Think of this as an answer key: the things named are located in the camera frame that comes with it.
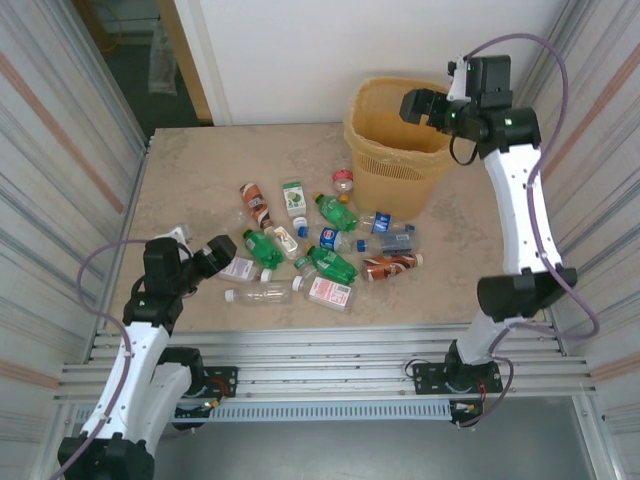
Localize clear bottle white label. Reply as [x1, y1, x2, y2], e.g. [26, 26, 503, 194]
[219, 256, 274, 283]

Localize green bottle yellow cap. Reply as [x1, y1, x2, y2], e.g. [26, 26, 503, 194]
[312, 192, 361, 233]
[303, 244, 360, 283]
[242, 228, 285, 269]

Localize clear unlabelled bottle white cap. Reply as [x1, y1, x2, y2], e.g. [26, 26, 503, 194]
[223, 281, 296, 307]

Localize brown label drink bottle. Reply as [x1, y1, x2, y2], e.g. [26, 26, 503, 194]
[238, 182, 275, 230]
[360, 252, 425, 282]

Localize small clear bottle orange label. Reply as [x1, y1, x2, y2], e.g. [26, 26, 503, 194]
[271, 225, 302, 262]

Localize small clear bottle green label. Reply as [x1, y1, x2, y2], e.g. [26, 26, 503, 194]
[293, 254, 321, 281]

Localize clear bottle lime label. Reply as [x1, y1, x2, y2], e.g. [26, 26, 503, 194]
[282, 179, 309, 227]

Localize clear bottle blue Pepsi label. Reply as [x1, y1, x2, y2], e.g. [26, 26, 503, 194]
[297, 225, 359, 252]
[357, 210, 417, 235]

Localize clear bottle pink red label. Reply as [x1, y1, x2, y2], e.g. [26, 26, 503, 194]
[292, 273, 359, 315]

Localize clear bottle grey label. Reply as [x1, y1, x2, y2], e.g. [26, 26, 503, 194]
[355, 232, 416, 254]

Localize yellow waste basket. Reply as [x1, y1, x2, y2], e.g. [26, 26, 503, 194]
[343, 74, 470, 169]

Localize clear plastic bag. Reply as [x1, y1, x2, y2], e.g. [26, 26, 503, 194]
[148, 19, 180, 97]

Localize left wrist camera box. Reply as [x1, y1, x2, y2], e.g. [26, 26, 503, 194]
[153, 224, 195, 252]

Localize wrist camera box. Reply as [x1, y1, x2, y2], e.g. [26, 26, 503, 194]
[445, 56, 474, 104]
[153, 224, 195, 252]

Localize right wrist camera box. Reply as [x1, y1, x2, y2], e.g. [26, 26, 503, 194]
[445, 56, 474, 104]

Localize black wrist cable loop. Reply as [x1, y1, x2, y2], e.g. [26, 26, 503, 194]
[448, 133, 480, 168]

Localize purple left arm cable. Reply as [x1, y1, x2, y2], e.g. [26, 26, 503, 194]
[49, 239, 169, 480]

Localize aluminium frame rails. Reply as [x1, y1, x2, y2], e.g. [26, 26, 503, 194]
[53, 322, 600, 402]

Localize coloured base wires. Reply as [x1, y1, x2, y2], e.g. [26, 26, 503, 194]
[199, 378, 235, 411]
[452, 382, 490, 416]

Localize white slotted cable duct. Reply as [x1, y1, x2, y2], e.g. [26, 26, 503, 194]
[73, 402, 454, 425]

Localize wooden door frame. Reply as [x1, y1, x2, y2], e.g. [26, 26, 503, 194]
[155, 0, 215, 126]

